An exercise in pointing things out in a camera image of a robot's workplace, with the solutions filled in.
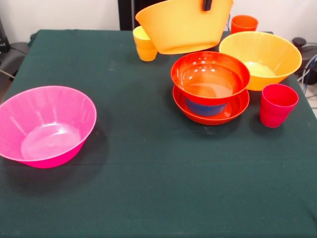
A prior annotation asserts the dark green tablecloth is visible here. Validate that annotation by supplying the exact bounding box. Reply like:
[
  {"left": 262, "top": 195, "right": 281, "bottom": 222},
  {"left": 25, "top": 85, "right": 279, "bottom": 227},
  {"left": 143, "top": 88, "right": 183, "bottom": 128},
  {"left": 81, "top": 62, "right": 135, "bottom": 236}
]
[{"left": 0, "top": 29, "right": 317, "bottom": 238}]

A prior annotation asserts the orange plastic cup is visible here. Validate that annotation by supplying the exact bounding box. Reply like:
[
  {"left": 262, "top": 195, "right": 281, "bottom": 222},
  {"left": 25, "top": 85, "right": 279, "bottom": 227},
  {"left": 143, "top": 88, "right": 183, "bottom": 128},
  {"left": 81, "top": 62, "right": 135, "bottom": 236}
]
[{"left": 231, "top": 14, "right": 259, "bottom": 35}]

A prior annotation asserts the light blue translucent bowl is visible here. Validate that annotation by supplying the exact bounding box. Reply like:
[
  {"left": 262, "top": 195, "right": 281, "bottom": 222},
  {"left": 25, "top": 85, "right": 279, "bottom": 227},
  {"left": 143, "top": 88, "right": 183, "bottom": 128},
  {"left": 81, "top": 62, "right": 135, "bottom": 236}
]
[{"left": 185, "top": 98, "right": 228, "bottom": 117}]

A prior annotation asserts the tangle of floor cables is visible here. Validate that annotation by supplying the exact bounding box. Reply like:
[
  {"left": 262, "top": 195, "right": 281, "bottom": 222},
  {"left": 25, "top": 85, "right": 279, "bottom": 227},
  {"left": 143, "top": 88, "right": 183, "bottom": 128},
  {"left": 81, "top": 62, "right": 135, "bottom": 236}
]
[{"left": 297, "top": 53, "right": 317, "bottom": 86}]

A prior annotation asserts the crimson plastic cup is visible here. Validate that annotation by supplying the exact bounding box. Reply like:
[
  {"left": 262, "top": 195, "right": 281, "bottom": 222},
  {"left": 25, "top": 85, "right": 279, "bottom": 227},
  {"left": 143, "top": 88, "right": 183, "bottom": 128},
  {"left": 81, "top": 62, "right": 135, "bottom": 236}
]
[{"left": 260, "top": 83, "right": 300, "bottom": 128}]

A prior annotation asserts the large pink plastic bowl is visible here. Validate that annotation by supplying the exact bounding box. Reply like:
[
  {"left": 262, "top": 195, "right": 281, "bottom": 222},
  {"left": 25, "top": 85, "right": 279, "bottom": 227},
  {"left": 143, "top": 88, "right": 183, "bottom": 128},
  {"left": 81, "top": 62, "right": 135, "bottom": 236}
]
[{"left": 0, "top": 85, "right": 98, "bottom": 169}]

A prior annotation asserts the yellow plastic cup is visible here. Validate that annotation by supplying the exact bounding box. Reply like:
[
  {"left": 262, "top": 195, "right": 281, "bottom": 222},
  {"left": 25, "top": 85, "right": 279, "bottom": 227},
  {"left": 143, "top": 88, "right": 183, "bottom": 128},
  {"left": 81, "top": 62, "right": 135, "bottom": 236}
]
[{"left": 132, "top": 25, "right": 159, "bottom": 62}]

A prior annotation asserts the black chair base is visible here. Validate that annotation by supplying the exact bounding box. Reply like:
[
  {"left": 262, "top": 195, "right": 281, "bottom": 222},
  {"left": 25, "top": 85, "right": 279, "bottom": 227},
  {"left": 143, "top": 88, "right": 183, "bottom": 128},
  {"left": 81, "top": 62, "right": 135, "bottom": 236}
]
[
  {"left": 291, "top": 37, "right": 317, "bottom": 75},
  {"left": 0, "top": 33, "right": 37, "bottom": 78}
]

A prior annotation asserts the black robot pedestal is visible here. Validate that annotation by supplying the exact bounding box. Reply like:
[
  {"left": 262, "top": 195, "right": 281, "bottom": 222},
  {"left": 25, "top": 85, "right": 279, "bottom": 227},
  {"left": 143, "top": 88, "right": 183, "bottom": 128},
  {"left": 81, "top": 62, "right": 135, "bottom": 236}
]
[{"left": 118, "top": 0, "right": 169, "bottom": 31}]

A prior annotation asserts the large orange plastic bowl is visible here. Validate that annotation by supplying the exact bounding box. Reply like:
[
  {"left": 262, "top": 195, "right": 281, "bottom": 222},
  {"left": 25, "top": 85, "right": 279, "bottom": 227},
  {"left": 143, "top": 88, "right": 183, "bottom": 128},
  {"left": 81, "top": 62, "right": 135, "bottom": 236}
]
[
  {"left": 218, "top": 31, "right": 303, "bottom": 91},
  {"left": 135, "top": 0, "right": 234, "bottom": 55}
]

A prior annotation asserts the red plastic bowl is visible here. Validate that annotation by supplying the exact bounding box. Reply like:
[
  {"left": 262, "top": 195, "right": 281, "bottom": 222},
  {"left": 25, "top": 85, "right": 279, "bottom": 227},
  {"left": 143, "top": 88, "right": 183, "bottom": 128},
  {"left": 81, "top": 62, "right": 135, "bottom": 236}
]
[
  {"left": 170, "top": 51, "right": 251, "bottom": 106},
  {"left": 172, "top": 84, "right": 250, "bottom": 126}
]

